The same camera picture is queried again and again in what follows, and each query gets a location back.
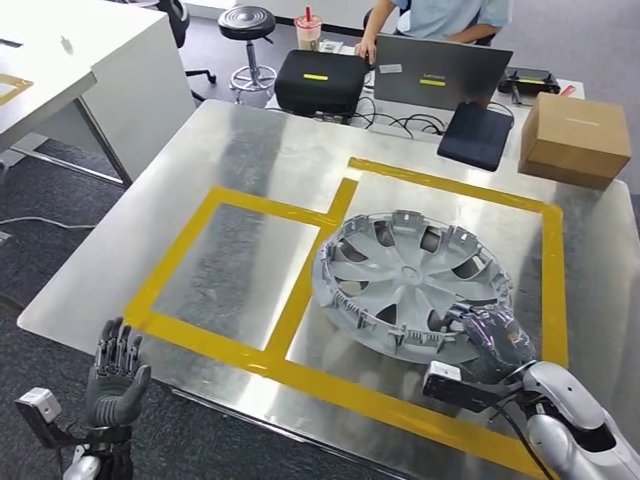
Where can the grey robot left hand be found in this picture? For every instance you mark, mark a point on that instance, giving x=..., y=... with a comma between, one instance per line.
x=115, y=391

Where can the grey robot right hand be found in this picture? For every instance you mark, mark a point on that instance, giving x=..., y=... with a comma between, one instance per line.
x=495, y=344

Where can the person's right hand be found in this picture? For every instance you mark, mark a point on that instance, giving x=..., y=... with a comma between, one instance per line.
x=366, y=52

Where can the silver plastic wheel hubcap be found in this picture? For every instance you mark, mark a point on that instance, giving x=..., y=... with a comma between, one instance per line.
x=404, y=278

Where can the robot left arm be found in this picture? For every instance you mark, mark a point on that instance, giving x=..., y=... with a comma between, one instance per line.
x=107, y=457

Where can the steel workbench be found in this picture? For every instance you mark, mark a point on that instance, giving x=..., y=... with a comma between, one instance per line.
x=150, y=218

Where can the black carrying case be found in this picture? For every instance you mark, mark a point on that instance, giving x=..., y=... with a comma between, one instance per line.
x=320, y=89

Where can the plastic drink cup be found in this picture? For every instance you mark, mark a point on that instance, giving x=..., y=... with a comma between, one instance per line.
x=309, y=33

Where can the grey laptop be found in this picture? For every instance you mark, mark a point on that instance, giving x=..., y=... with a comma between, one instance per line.
x=440, y=66

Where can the person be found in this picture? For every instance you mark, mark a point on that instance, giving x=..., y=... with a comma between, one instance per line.
x=440, y=16

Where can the black round stool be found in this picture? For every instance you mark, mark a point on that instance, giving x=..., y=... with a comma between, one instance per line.
x=246, y=21

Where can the black flat tablet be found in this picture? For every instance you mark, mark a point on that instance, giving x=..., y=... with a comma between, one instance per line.
x=475, y=136

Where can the black handheld controller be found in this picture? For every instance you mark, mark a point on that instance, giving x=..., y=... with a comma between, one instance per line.
x=530, y=81

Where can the brown cardboard box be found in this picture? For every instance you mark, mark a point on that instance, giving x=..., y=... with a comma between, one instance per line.
x=575, y=132

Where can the black office chair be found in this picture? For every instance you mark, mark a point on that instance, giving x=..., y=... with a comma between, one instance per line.
x=177, y=20

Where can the pale table steel legs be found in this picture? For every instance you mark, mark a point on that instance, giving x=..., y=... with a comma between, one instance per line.
x=100, y=53

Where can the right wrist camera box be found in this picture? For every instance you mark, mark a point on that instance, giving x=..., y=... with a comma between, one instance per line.
x=442, y=378

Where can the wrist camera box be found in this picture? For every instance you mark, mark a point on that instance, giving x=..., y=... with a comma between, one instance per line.
x=442, y=378
x=40, y=403

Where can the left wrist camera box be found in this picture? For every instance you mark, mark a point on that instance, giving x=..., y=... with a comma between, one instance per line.
x=40, y=403

